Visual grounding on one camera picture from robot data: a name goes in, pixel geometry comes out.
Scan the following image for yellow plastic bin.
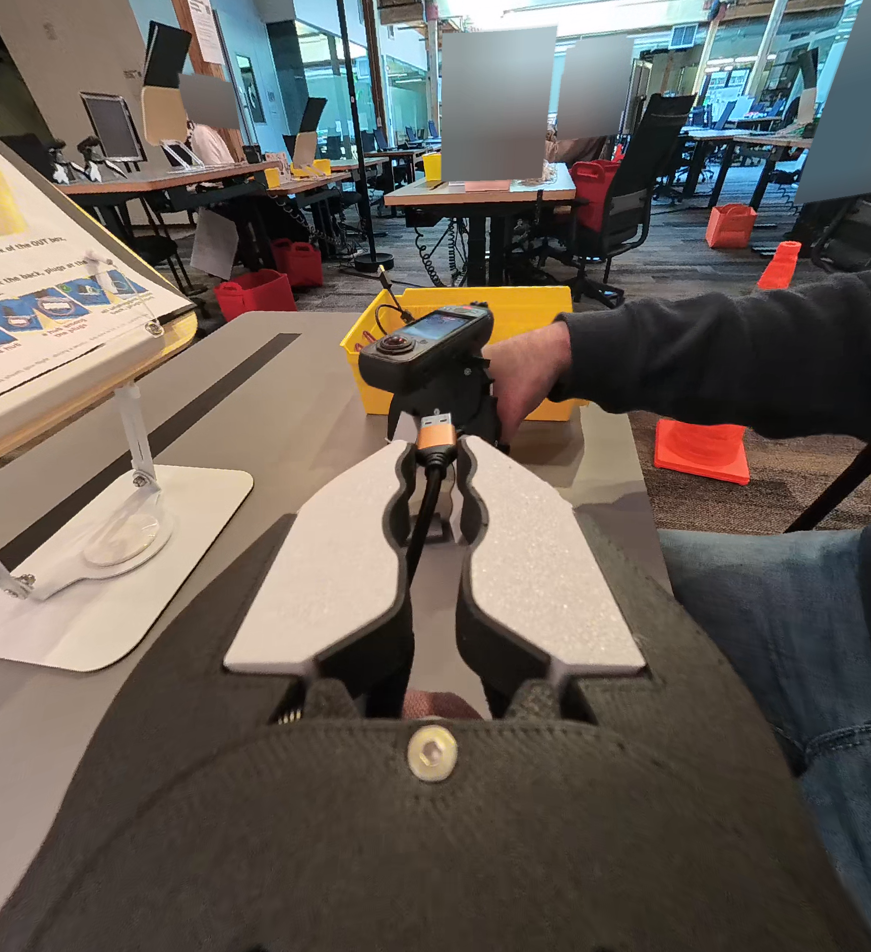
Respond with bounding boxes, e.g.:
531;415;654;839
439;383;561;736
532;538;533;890
340;285;591;423

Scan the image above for red tote with handle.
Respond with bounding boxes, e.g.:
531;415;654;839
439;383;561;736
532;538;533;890
569;158;624;233
269;237;325;291

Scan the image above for orange traffic cone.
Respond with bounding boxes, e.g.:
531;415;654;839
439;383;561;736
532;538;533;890
653;239;803;487

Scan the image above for black cable gold plug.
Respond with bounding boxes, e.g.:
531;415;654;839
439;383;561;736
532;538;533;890
371;262;416;351

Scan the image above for long wooden desk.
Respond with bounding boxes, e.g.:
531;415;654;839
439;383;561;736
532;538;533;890
58;158;282;270

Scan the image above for black office chair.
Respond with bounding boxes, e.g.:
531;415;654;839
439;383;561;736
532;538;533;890
532;92;698;310
808;192;871;275

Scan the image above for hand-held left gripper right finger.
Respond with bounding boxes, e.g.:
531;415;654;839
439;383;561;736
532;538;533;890
454;436;648;721

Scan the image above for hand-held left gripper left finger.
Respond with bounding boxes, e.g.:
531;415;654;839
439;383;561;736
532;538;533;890
222;439;416;721

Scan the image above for tall black floor pole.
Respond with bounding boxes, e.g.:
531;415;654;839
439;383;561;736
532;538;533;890
336;0;393;274

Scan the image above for black slanted bar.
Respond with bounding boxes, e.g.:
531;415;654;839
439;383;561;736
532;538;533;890
784;443;871;534

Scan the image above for black usb cable orange plug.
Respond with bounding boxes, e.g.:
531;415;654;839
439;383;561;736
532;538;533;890
402;408;459;574

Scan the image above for white hanging paper sheet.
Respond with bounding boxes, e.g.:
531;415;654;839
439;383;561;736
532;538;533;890
189;207;241;281

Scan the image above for person's right hand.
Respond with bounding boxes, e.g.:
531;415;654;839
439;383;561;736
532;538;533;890
490;320;575;443

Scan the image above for person's jeans-clad legs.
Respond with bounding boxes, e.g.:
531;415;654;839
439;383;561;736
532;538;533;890
659;521;871;952

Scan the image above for printed instruction sheet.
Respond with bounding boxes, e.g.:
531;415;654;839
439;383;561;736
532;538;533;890
0;119;197;417

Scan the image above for low red fabric bag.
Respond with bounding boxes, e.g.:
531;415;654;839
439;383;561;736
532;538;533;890
214;268;300;323

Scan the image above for orange fabric bag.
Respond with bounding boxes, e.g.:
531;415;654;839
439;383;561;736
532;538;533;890
705;203;758;251

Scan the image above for grey tablet on stand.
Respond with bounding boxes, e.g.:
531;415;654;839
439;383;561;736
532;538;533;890
80;91;148;166

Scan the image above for person's right forearm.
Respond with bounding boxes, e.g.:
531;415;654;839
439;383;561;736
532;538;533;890
555;265;871;449

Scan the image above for white document holder stand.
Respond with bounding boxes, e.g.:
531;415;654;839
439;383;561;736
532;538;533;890
0;112;255;674

